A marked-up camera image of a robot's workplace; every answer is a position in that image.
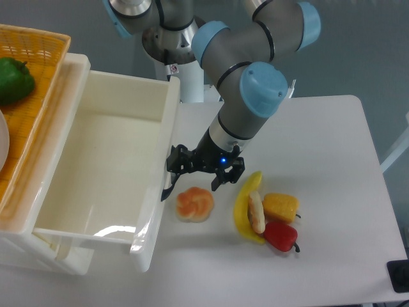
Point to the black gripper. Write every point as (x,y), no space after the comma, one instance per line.
(209,158)

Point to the black top drawer handle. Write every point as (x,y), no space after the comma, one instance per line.
(167,192)

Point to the white drawer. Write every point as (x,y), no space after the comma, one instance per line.
(105,194)

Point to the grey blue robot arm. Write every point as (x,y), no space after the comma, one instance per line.
(238,64)

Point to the white plastic drawer cabinet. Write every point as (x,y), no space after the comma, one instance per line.
(21,246)

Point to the toy bread roll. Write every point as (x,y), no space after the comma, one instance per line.
(194,205)

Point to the yellow toy banana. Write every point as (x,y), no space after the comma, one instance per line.
(241,220)

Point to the toy baguette stick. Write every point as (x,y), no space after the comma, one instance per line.
(257,213)

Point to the yellow toy bell pepper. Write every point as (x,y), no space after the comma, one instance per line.
(281,207)

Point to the red toy bell pepper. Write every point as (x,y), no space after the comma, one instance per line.
(281,236)

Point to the orange woven basket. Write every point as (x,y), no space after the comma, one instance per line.
(44,52)

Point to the white plate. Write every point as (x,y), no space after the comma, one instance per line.
(4,140)

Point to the green toy bell pepper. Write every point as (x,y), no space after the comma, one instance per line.
(16,81)

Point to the black device at edge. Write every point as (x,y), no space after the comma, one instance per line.
(398,273)

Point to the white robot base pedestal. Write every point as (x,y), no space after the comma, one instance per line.
(188,73)

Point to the white frame bracket right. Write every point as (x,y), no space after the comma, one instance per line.
(291,90)

